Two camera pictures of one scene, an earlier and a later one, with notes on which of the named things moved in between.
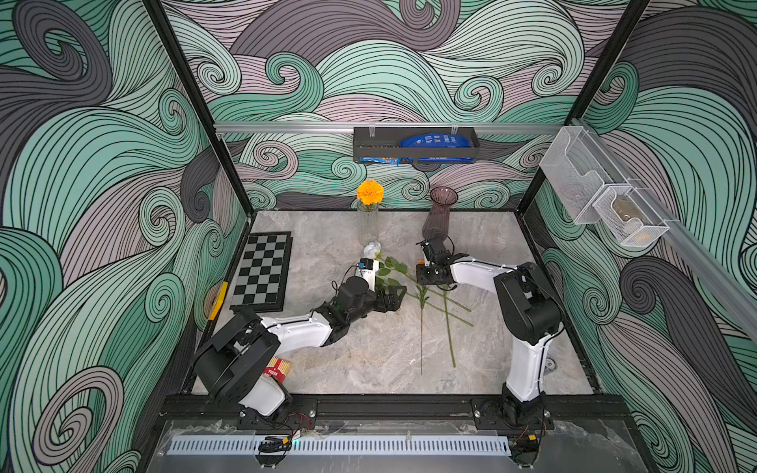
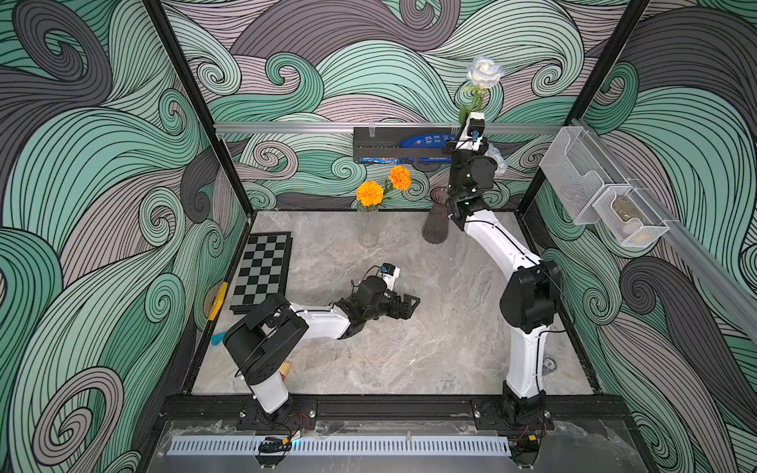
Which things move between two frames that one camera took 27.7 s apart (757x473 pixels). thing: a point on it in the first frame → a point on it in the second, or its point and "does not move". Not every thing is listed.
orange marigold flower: x=371 y=192 does not move
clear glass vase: x=368 y=223 does not move
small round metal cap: x=550 y=364 does not move
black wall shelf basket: x=411 y=145 does not move
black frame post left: x=184 y=69 does not move
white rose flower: x=389 y=273 → x=500 y=162
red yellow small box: x=278 y=369 does not move
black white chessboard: x=262 y=281 does not move
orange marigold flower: x=422 y=297 → x=400 y=177
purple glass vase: x=436 y=225 does not move
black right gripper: x=424 y=274 → x=457 y=151
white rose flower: x=446 y=288 → x=483 y=72
